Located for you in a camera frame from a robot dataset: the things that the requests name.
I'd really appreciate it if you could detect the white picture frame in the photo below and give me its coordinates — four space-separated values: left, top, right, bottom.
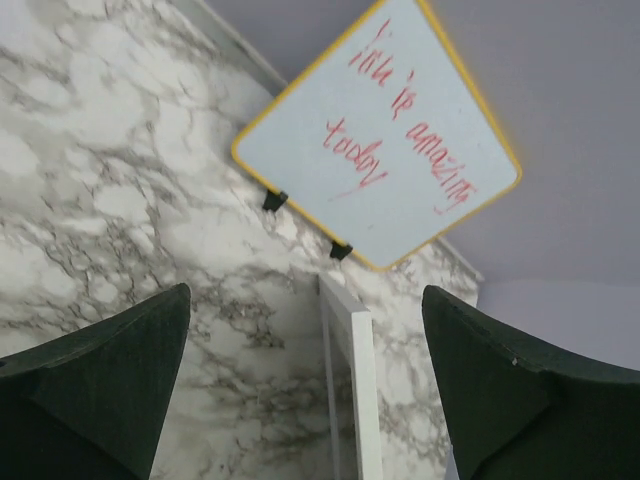
318 272 383 479

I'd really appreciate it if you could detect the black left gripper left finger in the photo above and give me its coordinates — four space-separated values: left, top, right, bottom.
1 283 191 479

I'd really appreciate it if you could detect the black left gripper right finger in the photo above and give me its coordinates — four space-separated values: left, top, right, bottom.
422 286 639 479

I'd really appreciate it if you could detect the black whiteboard stand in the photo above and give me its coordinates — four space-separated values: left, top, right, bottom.
262 189 353 261

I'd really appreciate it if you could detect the yellow-rimmed whiteboard with writing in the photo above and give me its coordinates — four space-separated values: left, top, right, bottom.
232 1 522 271

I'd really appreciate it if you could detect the white photo paper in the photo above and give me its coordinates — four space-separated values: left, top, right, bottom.
444 449 459 480

